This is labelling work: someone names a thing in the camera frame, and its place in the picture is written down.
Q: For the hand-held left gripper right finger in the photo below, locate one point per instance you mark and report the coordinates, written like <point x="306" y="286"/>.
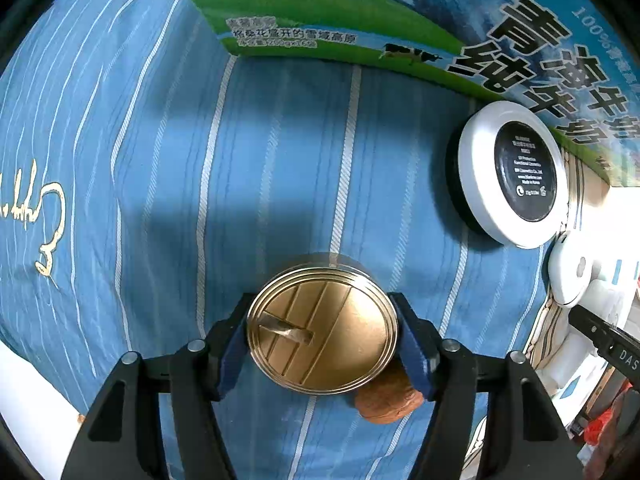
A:
<point x="412" y="355"/>

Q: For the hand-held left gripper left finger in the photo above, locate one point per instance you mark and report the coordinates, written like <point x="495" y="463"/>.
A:
<point x="231" y="355"/>

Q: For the gold metal tin can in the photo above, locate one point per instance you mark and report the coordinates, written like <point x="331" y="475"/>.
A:
<point x="325" y="330"/>

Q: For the person's right forearm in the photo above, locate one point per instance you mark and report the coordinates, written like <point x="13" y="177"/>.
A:
<point x="622" y="430"/>

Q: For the brown walnut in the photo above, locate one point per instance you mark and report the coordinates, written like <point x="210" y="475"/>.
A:
<point x="385" y="404"/>

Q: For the white plastic object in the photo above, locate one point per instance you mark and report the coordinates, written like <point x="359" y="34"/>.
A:
<point x="575" y="280"/>

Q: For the blue striped bedsheet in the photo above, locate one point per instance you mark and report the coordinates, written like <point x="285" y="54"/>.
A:
<point x="225" y="160"/>

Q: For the white round compact case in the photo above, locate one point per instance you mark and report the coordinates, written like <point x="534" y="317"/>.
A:
<point x="505" y="175"/>

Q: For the blue green printed carton box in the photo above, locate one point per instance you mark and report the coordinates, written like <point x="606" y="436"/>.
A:
<point x="450" y="15"/>

